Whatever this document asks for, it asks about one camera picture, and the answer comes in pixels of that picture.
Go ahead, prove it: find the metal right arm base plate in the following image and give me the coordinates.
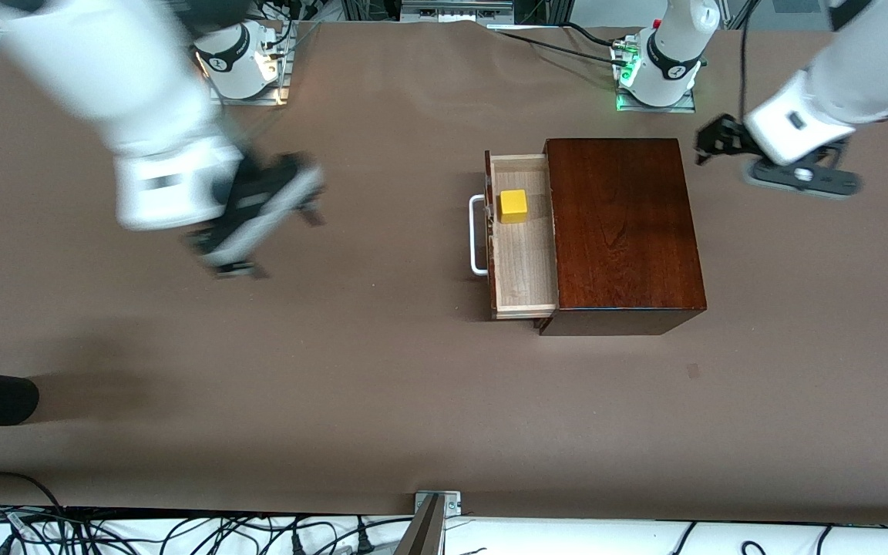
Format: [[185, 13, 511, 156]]
[[209, 23, 291, 106]]

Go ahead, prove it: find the wooden drawer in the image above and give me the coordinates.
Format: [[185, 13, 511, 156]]
[[485, 150, 560, 321]]

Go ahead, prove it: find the white drawer handle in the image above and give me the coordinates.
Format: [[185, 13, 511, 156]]
[[469, 194, 491, 277]]

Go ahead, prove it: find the silver electronics box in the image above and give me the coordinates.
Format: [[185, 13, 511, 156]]
[[400, 0, 516, 22]]

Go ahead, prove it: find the long black table cable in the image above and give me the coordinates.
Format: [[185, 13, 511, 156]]
[[486, 27, 634, 66]]

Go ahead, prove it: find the dark brown wooden cabinet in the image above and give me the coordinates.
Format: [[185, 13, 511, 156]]
[[534, 137, 708, 337]]

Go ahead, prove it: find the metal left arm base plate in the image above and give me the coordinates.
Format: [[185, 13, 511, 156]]
[[615, 35, 698, 114]]

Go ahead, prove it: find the yellow cube block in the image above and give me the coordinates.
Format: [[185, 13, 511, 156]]
[[499, 189, 529, 224]]

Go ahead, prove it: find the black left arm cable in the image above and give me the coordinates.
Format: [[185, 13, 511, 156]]
[[738, 0, 761, 120]]

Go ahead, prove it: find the white foam sheet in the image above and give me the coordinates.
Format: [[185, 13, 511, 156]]
[[0, 510, 888, 555]]

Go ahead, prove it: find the short black table cable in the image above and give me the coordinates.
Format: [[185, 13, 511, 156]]
[[563, 22, 618, 47]]

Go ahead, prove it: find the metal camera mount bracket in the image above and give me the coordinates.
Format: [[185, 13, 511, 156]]
[[394, 490, 462, 555]]

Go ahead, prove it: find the brown table cover sheet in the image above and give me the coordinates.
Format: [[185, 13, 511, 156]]
[[0, 15, 888, 526]]

